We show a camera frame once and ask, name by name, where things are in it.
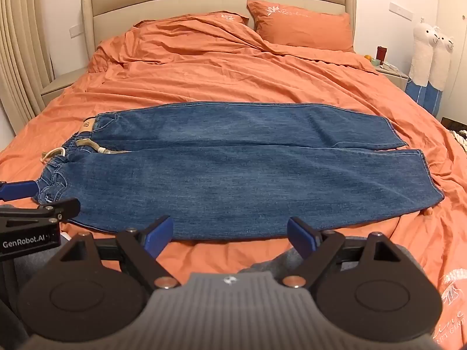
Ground white alpaca plush toy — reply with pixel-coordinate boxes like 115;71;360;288
423;31;456;118
404;17;439;107

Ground orange duvet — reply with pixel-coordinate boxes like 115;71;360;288
0;10;467;350

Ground person's grey clothing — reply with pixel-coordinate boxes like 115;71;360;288
0;231;421;300

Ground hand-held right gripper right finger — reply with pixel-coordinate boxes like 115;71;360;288
281;217;401;289

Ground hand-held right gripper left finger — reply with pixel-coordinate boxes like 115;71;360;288
69;216;180;290

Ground beige pleated curtain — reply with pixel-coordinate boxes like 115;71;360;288
0;0;56;126

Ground beige nightstand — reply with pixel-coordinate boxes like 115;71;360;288
40;67;88;97

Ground white nightstand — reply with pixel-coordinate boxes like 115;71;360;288
375;63;410;92

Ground blue denim pants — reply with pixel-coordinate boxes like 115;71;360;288
32;102;445;242

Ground dark box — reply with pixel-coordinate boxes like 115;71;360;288
441;116;467;132

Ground wide white wall socket plate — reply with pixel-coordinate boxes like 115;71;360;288
388;2;414;21

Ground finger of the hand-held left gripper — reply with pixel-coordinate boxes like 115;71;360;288
0;180;39;204
0;198;81;239

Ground orange pillow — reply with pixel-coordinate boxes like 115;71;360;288
133;11;251;30
247;0;356;53

